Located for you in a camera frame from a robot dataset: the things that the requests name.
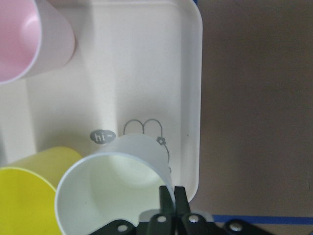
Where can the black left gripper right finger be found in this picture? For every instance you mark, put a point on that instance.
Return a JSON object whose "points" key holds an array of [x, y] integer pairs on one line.
{"points": [[187, 222]]}

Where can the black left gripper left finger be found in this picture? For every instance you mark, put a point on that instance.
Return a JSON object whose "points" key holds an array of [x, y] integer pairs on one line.
{"points": [[163, 222]]}

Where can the cream white plastic cup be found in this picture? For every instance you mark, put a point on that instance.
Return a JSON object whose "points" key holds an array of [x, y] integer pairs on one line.
{"points": [[121, 180]]}

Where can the yellow plastic cup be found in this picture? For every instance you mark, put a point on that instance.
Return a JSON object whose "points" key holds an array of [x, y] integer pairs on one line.
{"points": [[28, 189]]}

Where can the pink plastic cup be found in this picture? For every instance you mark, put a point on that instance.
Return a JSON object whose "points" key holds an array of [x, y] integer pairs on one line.
{"points": [[34, 38]]}

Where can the cream plastic tray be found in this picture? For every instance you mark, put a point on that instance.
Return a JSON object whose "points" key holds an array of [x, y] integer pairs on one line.
{"points": [[136, 63]]}

